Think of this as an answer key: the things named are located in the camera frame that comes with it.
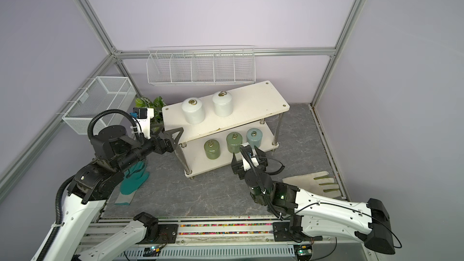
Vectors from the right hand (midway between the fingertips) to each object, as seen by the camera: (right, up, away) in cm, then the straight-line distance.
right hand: (246, 151), depth 69 cm
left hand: (-25, +9, -8) cm, 28 cm away
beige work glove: (+36, -19, +18) cm, 44 cm away
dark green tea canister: (-16, -1, +16) cm, 22 cm away
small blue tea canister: (+5, +4, +18) cm, 19 cm away
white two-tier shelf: (-12, +9, -2) cm, 15 cm away
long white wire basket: (-24, +43, +31) cm, 58 cm away
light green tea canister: (-5, +2, +17) cm, 18 cm away
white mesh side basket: (-68, +25, +18) cm, 75 cm away
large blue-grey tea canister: (+5, +2, +19) cm, 20 cm away
